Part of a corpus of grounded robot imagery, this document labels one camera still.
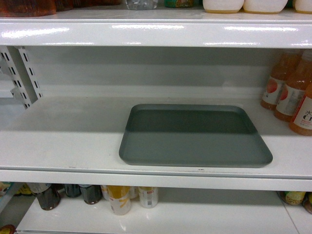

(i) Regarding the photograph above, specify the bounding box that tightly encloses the dark drink bottle middle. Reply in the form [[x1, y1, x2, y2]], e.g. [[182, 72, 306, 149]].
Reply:
[[64, 184, 81, 197]]

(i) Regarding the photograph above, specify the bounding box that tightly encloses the orange juice bottle front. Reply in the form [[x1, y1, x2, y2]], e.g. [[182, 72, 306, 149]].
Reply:
[[289, 84, 312, 136]]

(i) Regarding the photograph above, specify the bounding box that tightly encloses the yellow white can front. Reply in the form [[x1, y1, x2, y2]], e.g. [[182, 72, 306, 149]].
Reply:
[[107, 185, 131, 215]]

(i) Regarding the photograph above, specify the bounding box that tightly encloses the dark drink bottle left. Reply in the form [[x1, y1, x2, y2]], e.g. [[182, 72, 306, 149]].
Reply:
[[28, 183, 60, 211]]

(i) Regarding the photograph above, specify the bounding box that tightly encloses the white cup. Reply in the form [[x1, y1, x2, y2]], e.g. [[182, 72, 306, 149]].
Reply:
[[243, 0, 288, 14], [203, 0, 244, 14]]

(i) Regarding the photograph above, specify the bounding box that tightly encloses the dark drink bottle right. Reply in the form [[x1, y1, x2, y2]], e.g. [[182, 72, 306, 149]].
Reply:
[[79, 184, 102, 205]]

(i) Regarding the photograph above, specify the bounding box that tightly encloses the white cup middle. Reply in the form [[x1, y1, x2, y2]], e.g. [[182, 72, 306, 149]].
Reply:
[[243, 0, 288, 14]]

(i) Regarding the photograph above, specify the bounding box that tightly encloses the grey rectangular serving tray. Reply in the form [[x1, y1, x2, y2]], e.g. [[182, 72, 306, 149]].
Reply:
[[119, 104, 273, 168]]

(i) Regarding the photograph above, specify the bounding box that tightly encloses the orange juice bottle far left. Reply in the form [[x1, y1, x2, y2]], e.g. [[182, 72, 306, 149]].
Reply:
[[260, 49, 302, 110]]

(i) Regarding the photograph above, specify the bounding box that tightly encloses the white labelled can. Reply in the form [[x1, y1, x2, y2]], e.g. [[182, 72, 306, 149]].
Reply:
[[138, 187, 158, 208]]

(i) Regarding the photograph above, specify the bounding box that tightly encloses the white cup left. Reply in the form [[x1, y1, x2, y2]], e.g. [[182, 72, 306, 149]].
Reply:
[[203, 0, 244, 14]]

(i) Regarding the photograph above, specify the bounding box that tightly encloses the orange juice bottle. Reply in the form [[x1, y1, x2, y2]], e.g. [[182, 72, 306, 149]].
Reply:
[[260, 49, 302, 110], [289, 84, 312, 136], [274, 49, 312, 122]]

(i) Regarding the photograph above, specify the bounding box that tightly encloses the dark drink bottle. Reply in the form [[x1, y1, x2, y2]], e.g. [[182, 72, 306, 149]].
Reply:
[[28, 183, 60, 211], [79, 184, 102, 205], [64, 184, 81, 197]]

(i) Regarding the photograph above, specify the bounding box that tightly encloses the orange juice bottle middle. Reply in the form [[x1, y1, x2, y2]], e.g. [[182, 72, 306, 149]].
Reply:
[[274, 49, 312, 122]]

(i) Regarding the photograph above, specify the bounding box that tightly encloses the white metal shelf unit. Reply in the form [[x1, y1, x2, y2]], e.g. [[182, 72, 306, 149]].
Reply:
[[0, 6, 312, 234]]

